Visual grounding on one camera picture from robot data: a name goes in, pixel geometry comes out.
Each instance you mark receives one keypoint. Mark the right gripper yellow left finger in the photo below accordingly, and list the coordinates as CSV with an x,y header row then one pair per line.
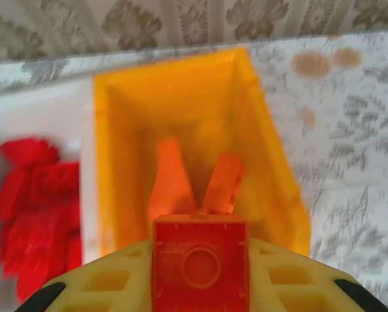
x,y
122,282

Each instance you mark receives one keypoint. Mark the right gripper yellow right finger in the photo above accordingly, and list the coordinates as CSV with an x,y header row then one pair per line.
x,y
284,282

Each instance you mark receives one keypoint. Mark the orange sloped lego brick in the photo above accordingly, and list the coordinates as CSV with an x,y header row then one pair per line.
x,y
224,182
174,178

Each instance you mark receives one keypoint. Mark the red lego brick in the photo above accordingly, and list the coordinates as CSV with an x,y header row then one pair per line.
x,y
28,152
57,182
41,247

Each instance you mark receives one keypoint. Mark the yellow plastic bin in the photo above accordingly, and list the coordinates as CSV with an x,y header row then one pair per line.
x,y
271,156

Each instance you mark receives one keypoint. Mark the white plastic bin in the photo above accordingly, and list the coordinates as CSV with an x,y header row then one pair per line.
x,y
88,162

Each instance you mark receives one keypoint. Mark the floral patterned table cover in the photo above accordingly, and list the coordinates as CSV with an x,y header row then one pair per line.
x,y
343,146

